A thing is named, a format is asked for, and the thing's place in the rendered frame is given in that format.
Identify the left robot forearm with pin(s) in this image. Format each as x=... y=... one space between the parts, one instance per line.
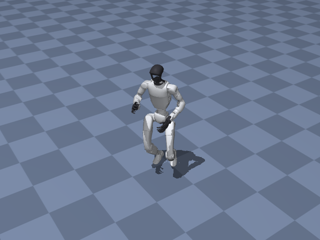
x=176 y=111

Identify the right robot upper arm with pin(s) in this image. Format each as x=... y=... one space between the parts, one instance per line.
x=142 y=89

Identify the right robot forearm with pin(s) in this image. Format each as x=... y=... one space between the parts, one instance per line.
x=136 y=100

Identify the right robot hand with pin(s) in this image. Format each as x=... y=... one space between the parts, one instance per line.
x=135 y=106

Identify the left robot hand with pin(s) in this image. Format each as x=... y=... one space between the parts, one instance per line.
x=165 y=125

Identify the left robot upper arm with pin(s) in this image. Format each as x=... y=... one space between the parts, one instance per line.
x=173 y=90

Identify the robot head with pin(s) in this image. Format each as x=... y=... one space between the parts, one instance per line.
x=157 y=70

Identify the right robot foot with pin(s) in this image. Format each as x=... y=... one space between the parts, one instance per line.
x=158 y=158

